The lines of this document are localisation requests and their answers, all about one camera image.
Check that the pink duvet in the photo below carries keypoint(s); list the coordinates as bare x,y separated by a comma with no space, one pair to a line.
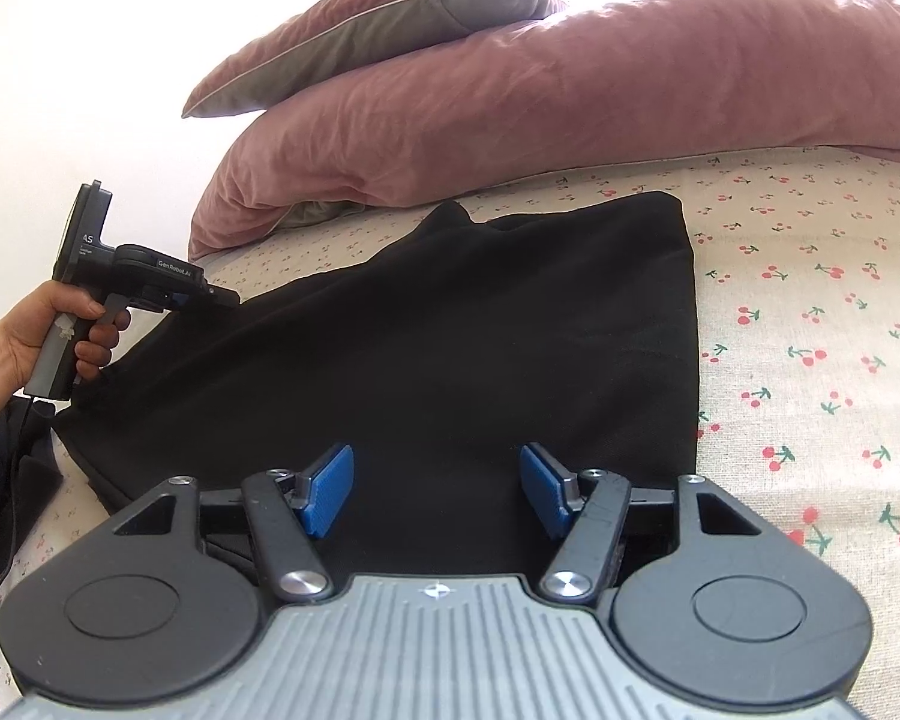
624,83

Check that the dark sleeve forearm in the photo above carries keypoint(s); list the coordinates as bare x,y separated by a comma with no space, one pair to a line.
27,468

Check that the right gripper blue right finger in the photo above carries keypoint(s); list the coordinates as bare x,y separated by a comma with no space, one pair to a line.
551,488

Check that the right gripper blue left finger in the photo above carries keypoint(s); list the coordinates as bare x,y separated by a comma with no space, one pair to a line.
321,490

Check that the black pants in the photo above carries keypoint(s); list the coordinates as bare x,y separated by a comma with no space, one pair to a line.
435,361

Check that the person's left hand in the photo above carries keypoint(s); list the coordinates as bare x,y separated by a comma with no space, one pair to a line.
23,330

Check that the pink grey pillow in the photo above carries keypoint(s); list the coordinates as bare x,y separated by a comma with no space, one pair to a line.
336,36

